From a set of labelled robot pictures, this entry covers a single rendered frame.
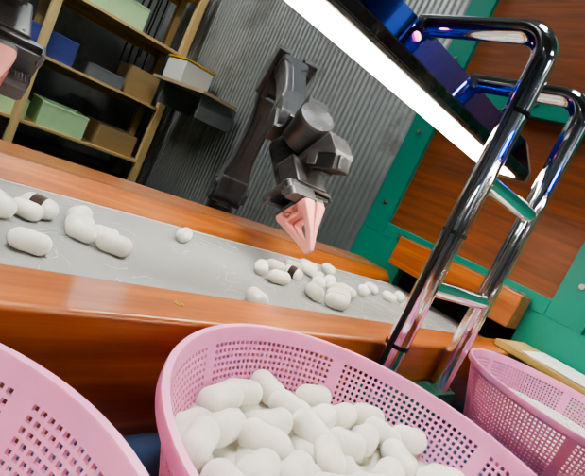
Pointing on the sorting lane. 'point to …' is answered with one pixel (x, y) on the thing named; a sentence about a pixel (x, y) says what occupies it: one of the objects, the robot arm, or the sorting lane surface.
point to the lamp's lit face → (386, 72)
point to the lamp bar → (430, 71)
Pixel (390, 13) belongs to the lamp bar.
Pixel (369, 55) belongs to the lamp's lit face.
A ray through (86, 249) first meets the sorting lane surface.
